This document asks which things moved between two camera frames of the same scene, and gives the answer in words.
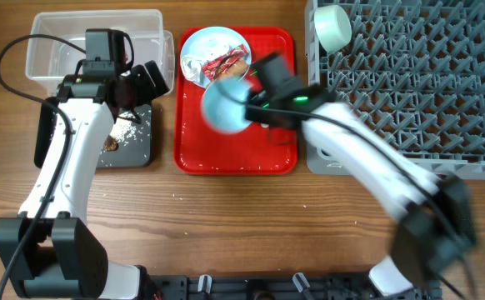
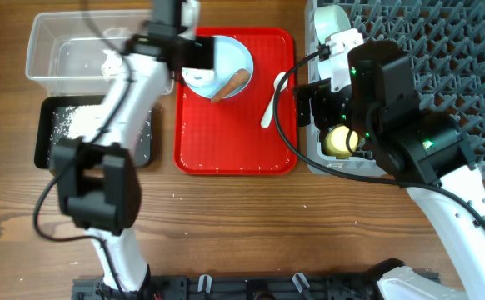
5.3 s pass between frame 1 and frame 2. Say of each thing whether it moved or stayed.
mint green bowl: stayed
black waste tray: stayed
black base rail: stayed
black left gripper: moved
